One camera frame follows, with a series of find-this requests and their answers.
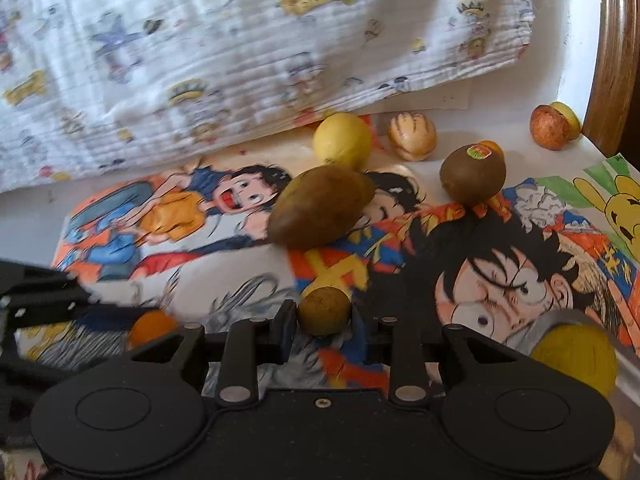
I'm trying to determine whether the white cartoon printed blanket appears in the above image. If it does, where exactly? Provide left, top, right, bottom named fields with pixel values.
left=0, top=0, right=544, bottom=193

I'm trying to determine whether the reddish speckled fruit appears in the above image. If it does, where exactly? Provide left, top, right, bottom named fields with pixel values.
left=530, top=104, right=571, bottom=151

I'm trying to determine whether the yellow lemon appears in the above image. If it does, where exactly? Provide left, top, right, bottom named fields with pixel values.
left=313, top=113, right=373, bottom=171

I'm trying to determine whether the round yellow fruit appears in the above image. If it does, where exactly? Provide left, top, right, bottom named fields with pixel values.
left=530, top=325, right=620, bottom=401

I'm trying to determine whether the large oblong brown kiwi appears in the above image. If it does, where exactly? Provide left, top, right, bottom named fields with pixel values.
left=266, top=164, right=376, bottom=251

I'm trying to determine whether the small round brown fruit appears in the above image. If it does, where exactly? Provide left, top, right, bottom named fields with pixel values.
left=297, top=285, right=352, bottom=337

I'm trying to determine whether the anime printed mat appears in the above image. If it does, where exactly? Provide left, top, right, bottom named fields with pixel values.
left=15, top=150, right=640, bottom=480

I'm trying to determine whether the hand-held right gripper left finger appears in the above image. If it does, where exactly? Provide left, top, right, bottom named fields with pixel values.
left=131, top=300, right=299, bottom=407

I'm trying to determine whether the orange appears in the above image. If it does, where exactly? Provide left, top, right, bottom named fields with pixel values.
left=128, top=310, right=180, bottom=351

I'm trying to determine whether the small yellow fruit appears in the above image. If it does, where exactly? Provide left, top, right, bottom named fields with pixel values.
left=550, top=101, right=582, bottom=141

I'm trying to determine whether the wooden headboard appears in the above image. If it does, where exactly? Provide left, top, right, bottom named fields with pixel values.
left=581, top=0, right=640, bottom=157

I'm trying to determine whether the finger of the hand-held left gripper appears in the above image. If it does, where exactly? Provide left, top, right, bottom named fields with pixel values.
left=0, top=259, right=101, bottom=328

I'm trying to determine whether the brown kiwi with sticker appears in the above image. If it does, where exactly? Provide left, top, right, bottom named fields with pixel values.
left=439, top=144, right=507, bottom=207

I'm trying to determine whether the striped pepino melon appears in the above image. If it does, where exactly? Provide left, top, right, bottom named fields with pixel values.
left=387, top=111, right=438, bottom=162

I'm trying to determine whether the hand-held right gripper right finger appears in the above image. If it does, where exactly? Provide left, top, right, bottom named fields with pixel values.
left=350, top=307, right=526, bottom=406

